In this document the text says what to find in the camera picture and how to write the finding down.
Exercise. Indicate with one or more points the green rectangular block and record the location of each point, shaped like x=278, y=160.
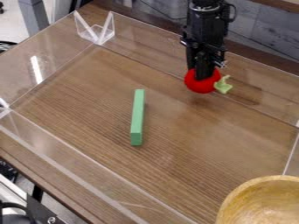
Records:
x=137, y=118

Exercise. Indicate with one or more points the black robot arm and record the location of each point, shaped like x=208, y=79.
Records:
x=216, y=2

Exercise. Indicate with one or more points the clear acrylic tray enclosure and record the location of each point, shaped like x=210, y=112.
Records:
x=66, y=90

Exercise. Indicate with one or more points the wooden bowl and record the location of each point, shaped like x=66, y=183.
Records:
x=264, y=200

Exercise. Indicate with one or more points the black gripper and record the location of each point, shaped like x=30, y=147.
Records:
x=202, y=35

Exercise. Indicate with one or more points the red plush fruit green leaf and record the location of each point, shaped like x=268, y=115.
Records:
x=213, y=83

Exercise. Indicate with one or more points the black metal clamp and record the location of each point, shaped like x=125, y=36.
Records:
x=41, y=213

